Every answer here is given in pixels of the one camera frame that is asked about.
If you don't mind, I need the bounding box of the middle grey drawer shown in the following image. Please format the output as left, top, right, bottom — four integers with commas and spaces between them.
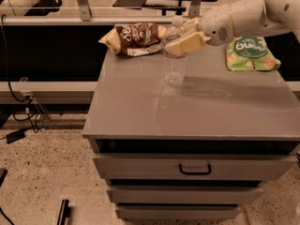
107, 186, 263, 204

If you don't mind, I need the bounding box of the black cable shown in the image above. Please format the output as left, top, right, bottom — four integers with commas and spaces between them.
0, 12, 43, 134

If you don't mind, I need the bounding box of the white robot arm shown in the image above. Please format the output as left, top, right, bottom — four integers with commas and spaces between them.
165, 0, 300, 54

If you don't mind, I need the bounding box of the black bar on floor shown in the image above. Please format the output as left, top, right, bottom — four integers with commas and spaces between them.
56, 200, 70, 225

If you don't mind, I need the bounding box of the black power adapter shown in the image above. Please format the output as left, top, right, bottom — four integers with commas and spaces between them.
6, 129, 25, 144

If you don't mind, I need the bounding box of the top grey drawer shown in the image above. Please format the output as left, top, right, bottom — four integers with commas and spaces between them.
94, 154, 296, 181

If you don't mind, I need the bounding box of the bottom grey drawer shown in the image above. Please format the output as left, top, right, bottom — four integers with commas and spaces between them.
115, 205, 241, 219

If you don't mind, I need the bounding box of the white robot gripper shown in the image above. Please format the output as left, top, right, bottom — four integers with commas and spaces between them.
165, 5, 233, 54

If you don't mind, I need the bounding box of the black drawer handle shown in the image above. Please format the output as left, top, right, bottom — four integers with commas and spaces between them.
178, 164, 212, 176

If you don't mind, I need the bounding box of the metal railing frame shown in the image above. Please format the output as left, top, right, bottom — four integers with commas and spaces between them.
0, 0, 214, 26

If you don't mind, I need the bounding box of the brown snack chip bag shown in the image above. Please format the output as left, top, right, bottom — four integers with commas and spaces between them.
98, 22, 167, 57

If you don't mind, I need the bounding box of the green snack bag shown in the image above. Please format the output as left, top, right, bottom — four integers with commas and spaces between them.
226, 36, 281, 71

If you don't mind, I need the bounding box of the grey drawer cabinet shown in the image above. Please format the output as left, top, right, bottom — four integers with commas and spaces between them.
82, 46, 300, 209

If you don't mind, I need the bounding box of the clear plastic water bottle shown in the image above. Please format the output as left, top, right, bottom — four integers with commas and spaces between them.
163, 15, 188, 87

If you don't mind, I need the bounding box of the grey drawer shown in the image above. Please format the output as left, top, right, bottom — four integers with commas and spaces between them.
115, 205, 241, 219
107, 186, 263, 204
94, 154, 296, 181

